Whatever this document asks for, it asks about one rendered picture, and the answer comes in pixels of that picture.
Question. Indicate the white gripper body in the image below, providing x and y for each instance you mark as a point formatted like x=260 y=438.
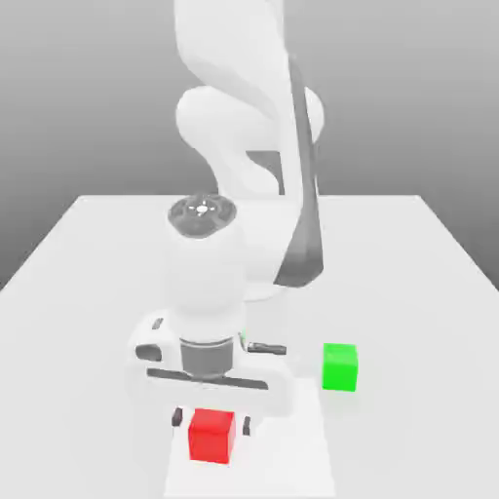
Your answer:
x=249 y=393

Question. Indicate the small red cube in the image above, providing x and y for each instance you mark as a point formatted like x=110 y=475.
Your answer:
x=210 y=436

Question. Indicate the small green cube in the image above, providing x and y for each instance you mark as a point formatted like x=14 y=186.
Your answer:
x=339 y=367

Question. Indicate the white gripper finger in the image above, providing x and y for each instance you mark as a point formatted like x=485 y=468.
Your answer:
x=246 y=425
x=176 y=417

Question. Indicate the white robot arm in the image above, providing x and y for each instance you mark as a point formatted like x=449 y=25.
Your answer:
x=218 y=128

